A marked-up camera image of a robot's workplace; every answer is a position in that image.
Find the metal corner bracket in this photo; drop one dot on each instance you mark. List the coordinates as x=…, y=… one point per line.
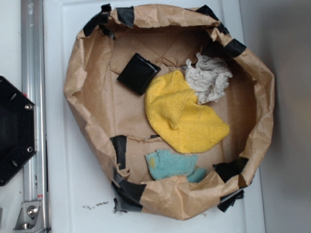
x=30, y=219

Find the light blue cloth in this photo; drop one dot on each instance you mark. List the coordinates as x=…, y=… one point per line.
x=164, y=164

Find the brown paper bag bin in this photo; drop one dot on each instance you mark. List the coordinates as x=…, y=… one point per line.
x=113, y=119

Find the crumpled white paper towel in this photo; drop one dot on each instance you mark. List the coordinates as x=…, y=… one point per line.
x=208, y=78

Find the aluminium rail profile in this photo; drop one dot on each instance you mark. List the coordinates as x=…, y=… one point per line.
x=35, y=172

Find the yellow cloth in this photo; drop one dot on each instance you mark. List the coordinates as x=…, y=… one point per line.
x=173, y=113

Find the black box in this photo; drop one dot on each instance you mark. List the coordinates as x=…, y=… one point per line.
x=138, y=73

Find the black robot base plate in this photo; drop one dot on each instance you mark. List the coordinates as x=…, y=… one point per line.
x=17, y=130

